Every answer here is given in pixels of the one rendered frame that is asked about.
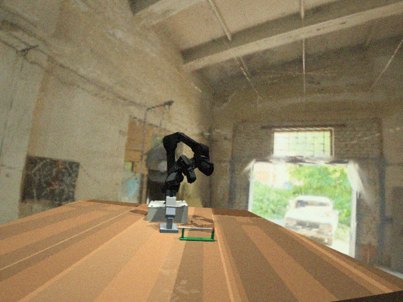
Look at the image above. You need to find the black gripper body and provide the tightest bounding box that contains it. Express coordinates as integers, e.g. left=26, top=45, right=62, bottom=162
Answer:
left=174, top=155, right=196, bottom=183

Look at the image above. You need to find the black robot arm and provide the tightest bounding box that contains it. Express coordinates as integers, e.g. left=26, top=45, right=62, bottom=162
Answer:
left=162, top=132, right=214, bottom=193

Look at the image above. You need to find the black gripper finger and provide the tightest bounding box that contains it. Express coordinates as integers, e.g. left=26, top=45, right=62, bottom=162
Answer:
left=169, top=159, right=186, bottom=173
left=165, top=172, right=180, bottom=182

